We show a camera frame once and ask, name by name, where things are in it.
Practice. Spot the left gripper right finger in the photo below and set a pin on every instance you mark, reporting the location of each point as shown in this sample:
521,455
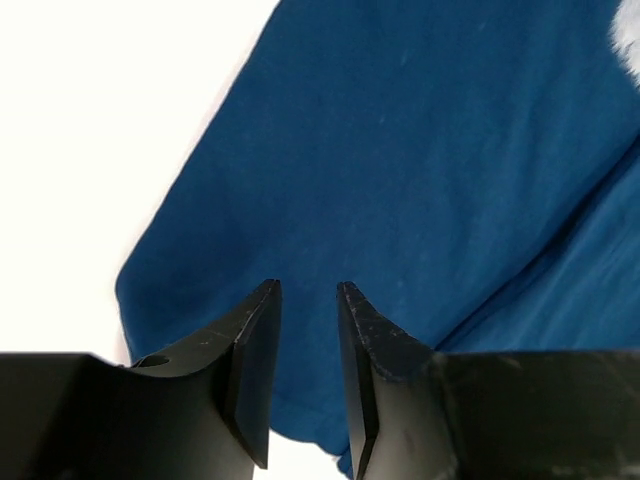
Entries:
415,413

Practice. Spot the blue printed t-shirt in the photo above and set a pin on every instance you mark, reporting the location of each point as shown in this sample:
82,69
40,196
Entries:
472,166

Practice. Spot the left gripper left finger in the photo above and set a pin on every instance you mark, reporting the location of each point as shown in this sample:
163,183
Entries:
197,409

